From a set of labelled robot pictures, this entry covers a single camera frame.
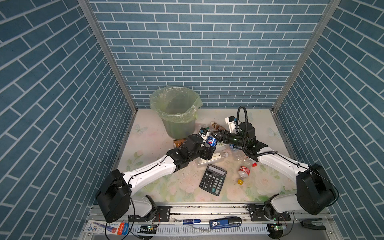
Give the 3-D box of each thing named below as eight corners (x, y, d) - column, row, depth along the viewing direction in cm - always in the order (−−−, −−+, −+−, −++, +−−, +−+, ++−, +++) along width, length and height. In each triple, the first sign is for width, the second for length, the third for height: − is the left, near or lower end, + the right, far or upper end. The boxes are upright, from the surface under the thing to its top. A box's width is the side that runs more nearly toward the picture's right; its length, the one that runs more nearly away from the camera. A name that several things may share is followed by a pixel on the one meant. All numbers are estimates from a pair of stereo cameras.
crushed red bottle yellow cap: (237, 184, 85) (239, 180, 80) (238, 170, 90) (240, 165, 86) (247, 186, 84) (250, 183, 79) (247, 172, 90) (250, 167, 85)
